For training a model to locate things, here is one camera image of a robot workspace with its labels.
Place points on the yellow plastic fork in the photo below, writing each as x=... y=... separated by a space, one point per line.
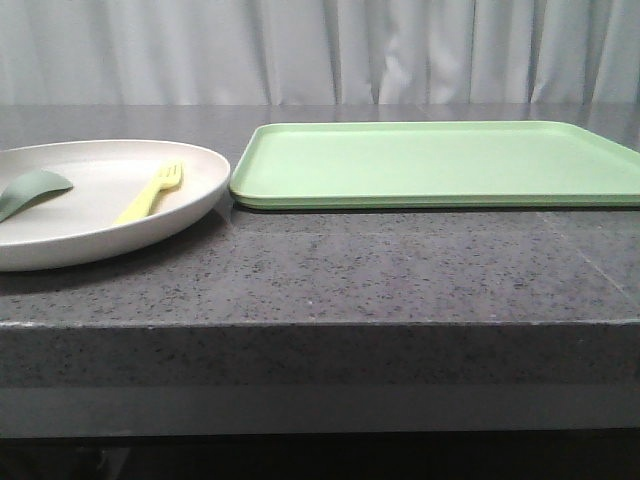
x=169 y=176

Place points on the cream round plate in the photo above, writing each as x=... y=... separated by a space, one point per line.
x=79 y=226

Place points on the sage green plastic spoon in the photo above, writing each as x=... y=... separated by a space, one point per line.
x=29 y=186

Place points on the light green serving tray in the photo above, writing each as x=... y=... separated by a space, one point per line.
x=451 y=164

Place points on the grey pleated curtain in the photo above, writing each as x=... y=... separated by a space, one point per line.
x=318 y=52

